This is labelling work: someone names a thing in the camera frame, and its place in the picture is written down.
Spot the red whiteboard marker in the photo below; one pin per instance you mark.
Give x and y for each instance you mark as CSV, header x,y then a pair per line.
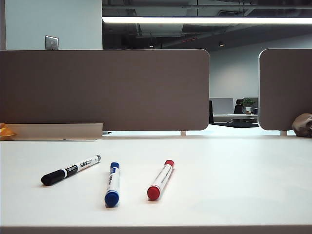
x,y
161,179

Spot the blue whiteboard marker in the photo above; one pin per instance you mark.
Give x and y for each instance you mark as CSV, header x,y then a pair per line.
x,y
112,180

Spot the black whiteboard marker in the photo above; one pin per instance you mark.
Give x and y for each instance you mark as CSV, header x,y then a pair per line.
x,y
54,176

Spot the white divider support foot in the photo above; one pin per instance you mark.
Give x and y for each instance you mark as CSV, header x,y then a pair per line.
x,y
283,133
183,133

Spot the wide brown desk divider panel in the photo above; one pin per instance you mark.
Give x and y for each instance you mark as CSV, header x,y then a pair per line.
x,y
122,90

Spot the white background desk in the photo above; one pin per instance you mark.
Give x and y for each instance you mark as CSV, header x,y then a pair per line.
x,y
231,117

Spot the small potted green plant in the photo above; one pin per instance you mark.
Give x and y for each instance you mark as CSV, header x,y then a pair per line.
x,y
248,103

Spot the black pendant ceiling lamp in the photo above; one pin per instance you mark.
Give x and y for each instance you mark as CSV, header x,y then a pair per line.
x,y
221,44

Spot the long linear ceiling light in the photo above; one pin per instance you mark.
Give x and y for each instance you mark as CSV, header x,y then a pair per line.
x,y
195,20

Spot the narrow brown desk divider panel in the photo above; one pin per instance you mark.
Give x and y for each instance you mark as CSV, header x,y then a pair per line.
x,y
285,90

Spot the orange object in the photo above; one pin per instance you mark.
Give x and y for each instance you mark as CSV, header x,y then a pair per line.
x,y
6,131

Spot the metal wall plate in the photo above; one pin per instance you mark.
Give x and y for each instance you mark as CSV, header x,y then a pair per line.
x,y
51,42

